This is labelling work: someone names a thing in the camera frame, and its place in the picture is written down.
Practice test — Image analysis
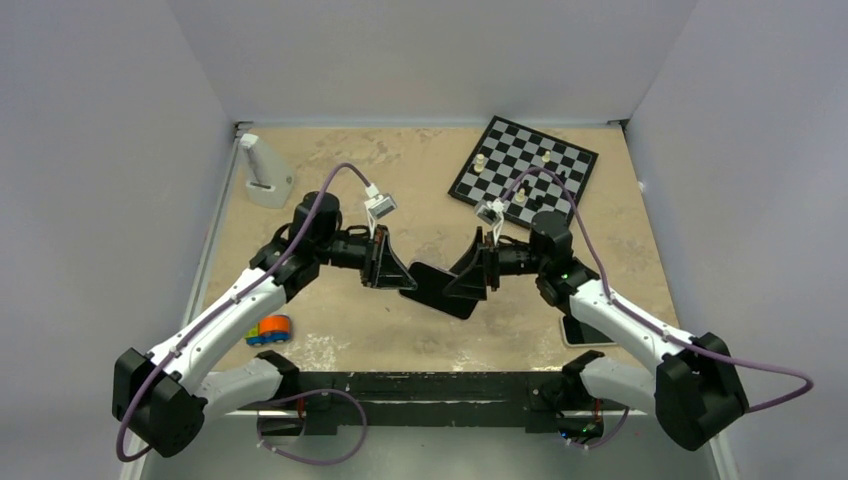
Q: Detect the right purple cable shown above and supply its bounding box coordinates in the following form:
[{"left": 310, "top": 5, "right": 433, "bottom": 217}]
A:
[{"left": 500, "top": 166, "right": 815, "bottom": 415}]

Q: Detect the black white chessboard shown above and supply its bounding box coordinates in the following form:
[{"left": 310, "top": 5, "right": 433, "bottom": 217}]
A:
[{"left": 448, "top": 116, "right": 598, "bottom": 227}]

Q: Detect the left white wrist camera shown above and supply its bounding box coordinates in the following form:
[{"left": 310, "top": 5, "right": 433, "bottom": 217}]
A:
[{"left": 363, "top": 183, "right": 398, "bottom": 239}]

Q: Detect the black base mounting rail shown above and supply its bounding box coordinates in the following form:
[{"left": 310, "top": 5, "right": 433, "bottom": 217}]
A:
[{"left": 259, "top": 371, "right": 605, "bottom": 440}]

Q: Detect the colourful toy car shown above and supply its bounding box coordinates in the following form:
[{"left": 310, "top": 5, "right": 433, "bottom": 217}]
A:
[{"left": 244, "top": 314, "right": 292, "bottom": 347}]

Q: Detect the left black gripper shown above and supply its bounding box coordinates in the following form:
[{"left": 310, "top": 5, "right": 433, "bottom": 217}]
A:
[{"left": 314, "top": 223, "right": 417, "bottom": 288}]

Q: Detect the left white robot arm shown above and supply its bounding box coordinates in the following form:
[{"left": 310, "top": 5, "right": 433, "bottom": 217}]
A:
[{"left": 112, "top": 187, "right": 417, "bottom": 458}]

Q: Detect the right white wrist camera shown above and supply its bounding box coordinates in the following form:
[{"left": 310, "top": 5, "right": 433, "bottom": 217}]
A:
[{"left": 474, "top": 198, "right": 505, "bottom": 246}]

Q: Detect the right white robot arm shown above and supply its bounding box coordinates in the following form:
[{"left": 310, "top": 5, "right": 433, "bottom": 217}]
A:
[{"left": 443, "top": 211, "right": 749, "bottom": 451}]

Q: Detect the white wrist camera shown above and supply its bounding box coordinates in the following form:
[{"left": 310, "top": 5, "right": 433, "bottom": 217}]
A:
[
  {"left": 474, "top": 198, "right": 505, "bottom": 246},
  {"left": 363, "top": 183, "right": 398, "bottom": 239}
]

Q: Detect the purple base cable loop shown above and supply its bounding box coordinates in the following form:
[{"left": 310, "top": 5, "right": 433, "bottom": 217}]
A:
[{"left": 256, "top": 387, "right": 369, "bottom": 467}]

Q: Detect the phone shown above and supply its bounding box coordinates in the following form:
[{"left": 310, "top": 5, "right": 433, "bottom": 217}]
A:
[
  {"left": 561, "top": 316, "right": 615, "bottom": 348},
  {"left": 399, "top": 261, "right": 478, "bottom": 320}
]

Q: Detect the phone in white case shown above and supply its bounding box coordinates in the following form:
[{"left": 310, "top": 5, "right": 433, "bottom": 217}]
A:
[{"left": 561, "top": 316, "right": 615, "bottom": 348}]

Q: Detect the white chess piece left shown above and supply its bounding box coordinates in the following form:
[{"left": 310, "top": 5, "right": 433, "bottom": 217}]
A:
[{"left": 473, "top": 153, "right": 487, "bottom": 173}]

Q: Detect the white dispenser stand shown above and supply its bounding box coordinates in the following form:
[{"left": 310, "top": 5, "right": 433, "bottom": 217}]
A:
[{"left": 238, "top": 133, "right": 295, "bottom": 209}]

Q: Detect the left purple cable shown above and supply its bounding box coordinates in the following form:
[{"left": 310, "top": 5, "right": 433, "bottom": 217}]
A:
[{"left": 115, "top": 162, "right": 372, "bottom": 464}]

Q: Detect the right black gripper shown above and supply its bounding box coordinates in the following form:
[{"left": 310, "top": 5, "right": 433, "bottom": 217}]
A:
[{"left": 443, "top": 227, "right": 547, "bottom": 300}]

